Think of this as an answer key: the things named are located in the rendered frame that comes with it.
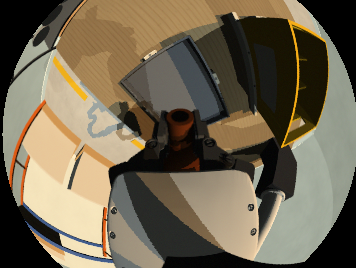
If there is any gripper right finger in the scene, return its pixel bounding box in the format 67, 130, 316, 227
192, 110, 255, 184

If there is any orange divided crate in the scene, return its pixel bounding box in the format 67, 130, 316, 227
239, 17, 329, 148

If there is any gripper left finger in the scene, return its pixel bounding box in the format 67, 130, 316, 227
108, 111, 170, 187

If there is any brown bottle with cream label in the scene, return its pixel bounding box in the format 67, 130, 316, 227
163, 108, 200, 172

